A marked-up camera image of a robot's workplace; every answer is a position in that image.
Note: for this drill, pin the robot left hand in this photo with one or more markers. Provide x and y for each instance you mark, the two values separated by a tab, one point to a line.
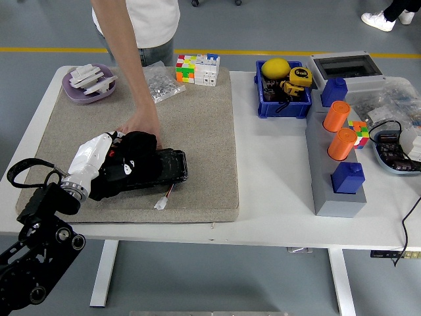
89	158

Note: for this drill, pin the person's right hand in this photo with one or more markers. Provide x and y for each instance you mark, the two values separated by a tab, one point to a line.
144	123

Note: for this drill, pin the black rag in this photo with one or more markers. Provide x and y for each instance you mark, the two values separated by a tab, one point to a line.
141	141

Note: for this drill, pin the person's right forearm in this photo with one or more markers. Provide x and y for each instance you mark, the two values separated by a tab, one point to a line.
131	72

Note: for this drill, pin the clear bag of screws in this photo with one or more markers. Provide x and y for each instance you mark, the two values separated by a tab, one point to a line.
164	87

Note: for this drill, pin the grey-brown mat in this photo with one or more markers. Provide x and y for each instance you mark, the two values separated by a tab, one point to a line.
197	131

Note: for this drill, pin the purple tray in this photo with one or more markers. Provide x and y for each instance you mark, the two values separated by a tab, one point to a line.
75	96

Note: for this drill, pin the white and blue block cube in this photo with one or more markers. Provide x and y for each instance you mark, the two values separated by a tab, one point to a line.
206	71

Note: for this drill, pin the person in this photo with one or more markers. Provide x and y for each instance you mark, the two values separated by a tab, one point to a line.
154	19
378	19

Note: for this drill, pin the white table leg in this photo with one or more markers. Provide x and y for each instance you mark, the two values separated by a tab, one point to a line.
103	273
340	283

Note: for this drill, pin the black circuit module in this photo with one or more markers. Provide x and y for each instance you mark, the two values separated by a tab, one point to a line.
270	94

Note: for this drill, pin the yellow lemon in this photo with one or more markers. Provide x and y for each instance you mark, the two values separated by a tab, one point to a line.
275	68

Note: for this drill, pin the blue plastic bin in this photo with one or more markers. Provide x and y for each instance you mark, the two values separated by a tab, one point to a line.
287	111

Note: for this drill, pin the yellow and black tool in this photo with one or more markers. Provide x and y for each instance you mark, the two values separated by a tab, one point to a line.
290	89

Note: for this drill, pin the yellow tape measure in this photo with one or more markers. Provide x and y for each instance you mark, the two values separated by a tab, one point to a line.
300	75

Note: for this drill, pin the orange cylinder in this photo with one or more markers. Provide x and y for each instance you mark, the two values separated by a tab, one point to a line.
341	147
335	117

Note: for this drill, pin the blue block with knob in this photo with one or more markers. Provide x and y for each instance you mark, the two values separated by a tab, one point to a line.
347	180
333	93

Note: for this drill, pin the grey block holder base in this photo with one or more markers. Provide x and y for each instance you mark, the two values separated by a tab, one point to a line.
339	206

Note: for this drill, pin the small colourful puzzle cube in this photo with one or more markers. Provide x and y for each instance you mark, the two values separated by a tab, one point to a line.
360	135

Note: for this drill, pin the clear bag of parts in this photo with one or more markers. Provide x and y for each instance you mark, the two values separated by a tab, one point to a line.
388	99

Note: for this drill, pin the grey-blue tray with electronics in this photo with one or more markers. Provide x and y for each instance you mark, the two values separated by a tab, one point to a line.
392	155

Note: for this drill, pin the white plastic component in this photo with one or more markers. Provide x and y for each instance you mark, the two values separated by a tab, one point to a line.
411	140

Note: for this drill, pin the black table control box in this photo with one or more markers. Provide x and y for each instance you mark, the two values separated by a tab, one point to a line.
381	254

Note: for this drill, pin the white plastic bracket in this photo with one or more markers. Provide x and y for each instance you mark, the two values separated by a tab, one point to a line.
99	85
84	74

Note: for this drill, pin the metal bracket under table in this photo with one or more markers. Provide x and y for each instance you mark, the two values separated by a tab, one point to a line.
299	249

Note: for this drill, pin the grey electrical enclosure box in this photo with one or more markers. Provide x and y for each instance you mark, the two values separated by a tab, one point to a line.
365	84

